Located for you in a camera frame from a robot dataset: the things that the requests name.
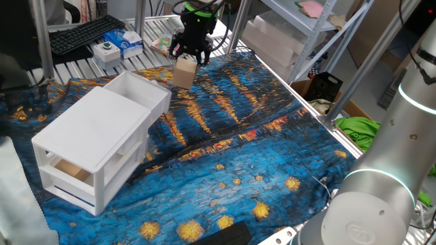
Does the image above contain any pale grey cloth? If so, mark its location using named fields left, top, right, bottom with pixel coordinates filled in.
left=0, top=135, right=61, bottom=245

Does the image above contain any black keyboard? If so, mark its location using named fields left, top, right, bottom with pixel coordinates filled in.
left=48, top=14, right=126, bottom=56

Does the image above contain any aluminium table edge rail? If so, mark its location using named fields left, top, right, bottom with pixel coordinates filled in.
left=251, top=54, right=364, bottom=159

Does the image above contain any green cloth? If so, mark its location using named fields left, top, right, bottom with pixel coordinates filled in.
left=417, top=163, right=436, bottom=207
left=335, top=116, right=382, bottom=152

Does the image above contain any white emergency stop box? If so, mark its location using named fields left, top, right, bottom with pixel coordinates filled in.
left=92, top=41, right=122, bottom=71

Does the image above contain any brown cardboard box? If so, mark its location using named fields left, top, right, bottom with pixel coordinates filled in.
left=291, top=80, right=374, bottom=137

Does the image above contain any pink paper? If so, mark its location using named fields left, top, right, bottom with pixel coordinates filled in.
left=299, top=0, right=324, bottom=18

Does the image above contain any aluminium frame post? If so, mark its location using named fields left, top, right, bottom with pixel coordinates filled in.
left=226, top=0, right=253, bottom=54
left=30, top=0, right=55, bottom=81
left=323, top=0, right=423, bottom=125
left=134, top=0, right=147, bottom=31

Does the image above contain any large cardboard box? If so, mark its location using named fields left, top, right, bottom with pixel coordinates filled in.
left=347, top=0, right=409, bottom=69

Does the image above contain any green flange ring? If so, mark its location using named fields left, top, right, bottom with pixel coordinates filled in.
left=183, top=1, right=219, bottom=18

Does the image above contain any blue tissue pack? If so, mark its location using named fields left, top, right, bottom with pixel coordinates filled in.
left=102, top=29, right=144, bottom=59

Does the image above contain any grey metal shelf rack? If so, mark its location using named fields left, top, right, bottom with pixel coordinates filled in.
left=234, top=0, right=375, bottom=82

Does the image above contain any starry night painted tablecloth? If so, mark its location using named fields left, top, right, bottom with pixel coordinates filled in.
left=0, top=50, right=358, bottom=245

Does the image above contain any wooden block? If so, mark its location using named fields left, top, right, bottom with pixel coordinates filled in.
left=54, top=159, right=91, bottom=182

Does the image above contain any white foam block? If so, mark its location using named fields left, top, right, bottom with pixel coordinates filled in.
left=240, top=20, right=300, bottom=67
left=252, top=10, right=328, bottom=48

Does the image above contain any colourful picture book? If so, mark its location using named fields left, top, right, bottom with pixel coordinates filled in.
left=151, top=33, right=185, bottom=57

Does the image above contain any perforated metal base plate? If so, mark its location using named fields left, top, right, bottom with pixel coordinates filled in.
left=258, top=224, right=307, bottom=245

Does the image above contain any white plastic drawer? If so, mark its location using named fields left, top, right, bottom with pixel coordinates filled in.
left=40, top=135, right=149, bottom=208

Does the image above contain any black monitor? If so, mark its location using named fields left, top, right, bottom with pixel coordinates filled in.
left=0, top=0, right=45, bottom=89

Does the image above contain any black foam block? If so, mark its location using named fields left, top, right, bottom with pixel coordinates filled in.
left=190, top=220, right=253, bottom=245

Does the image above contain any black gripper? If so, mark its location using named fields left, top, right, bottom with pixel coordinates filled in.
left=169, top=16, right=216, bottom=67

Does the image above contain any light wooden cube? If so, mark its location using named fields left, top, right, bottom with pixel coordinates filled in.
left=172, top=56, right=198, bottom=90

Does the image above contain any white plastic drawer cabinet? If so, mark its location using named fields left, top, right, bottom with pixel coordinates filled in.
left=31, top=86, right=153, bottom=217

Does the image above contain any black plastic crate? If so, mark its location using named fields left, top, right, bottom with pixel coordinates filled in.
left=304, top=71, right=344, bottom=103

